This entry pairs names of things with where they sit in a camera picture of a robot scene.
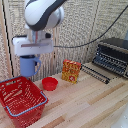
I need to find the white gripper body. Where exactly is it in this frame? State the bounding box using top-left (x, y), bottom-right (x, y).
top-left (12, 34), bottom-right (55, 58)

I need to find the black toaster oven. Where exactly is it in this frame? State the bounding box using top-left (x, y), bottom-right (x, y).
top-left (92, 37), bottom-right (128, 80)

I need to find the orange yellow snack box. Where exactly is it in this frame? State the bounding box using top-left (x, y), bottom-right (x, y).
top-left (61, 59), bottom-right (82, 85)

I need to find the black oven rack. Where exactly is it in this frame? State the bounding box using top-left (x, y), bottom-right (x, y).
top-left (80, 63), bottom-right (112, 85)

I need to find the red plastic bowl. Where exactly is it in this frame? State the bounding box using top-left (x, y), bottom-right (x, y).
top-left (41, 76), bottom-right (59, 92)

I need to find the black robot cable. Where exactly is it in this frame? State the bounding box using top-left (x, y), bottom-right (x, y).
top-left (53, 3), bottom-right (128, 49)

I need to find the red shopping basket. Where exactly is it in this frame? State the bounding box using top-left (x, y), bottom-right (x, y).
top-left (0, 75), bottom-right (49, 128)

